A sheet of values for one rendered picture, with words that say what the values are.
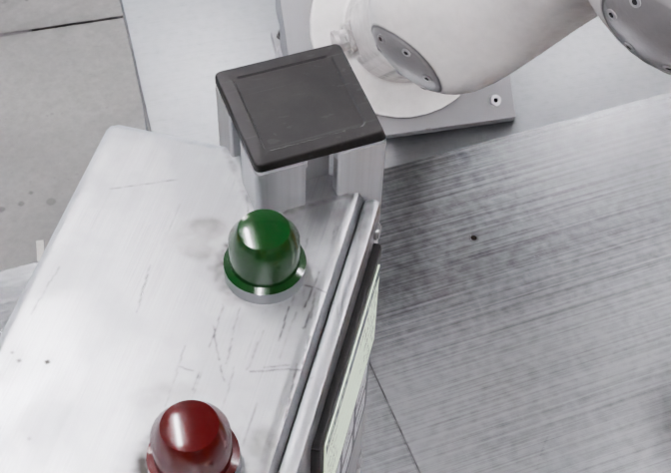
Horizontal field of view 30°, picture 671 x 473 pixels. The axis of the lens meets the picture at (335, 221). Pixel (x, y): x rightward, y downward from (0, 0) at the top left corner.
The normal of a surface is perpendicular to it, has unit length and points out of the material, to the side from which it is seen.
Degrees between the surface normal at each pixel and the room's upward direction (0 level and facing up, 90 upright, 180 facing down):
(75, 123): 0
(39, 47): 0
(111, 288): 0
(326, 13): 40
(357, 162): 90
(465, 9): 88
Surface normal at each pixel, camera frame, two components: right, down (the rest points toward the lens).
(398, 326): 0.02, -0.63
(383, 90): 0.15, 0.01
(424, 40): -0.52, 0.68
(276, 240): 0.17, -0.46
